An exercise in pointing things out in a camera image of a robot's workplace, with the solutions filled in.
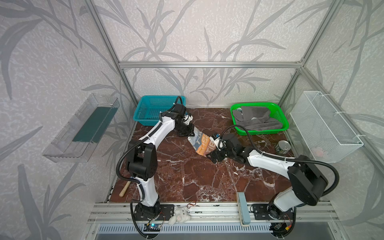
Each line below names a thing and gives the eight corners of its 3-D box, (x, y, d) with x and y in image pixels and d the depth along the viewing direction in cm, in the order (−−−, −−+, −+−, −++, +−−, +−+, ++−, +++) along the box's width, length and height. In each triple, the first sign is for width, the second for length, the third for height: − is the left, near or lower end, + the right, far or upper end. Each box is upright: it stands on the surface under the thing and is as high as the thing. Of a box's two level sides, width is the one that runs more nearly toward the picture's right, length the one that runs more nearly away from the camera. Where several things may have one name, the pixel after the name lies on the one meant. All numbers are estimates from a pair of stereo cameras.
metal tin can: (277, 154, 97) (281, 150, 92) (273, 145, 101) (277, 140, 96) (288, 154, 97) (292, 150, 92) (284, 145, 101) (288, 140, 96)
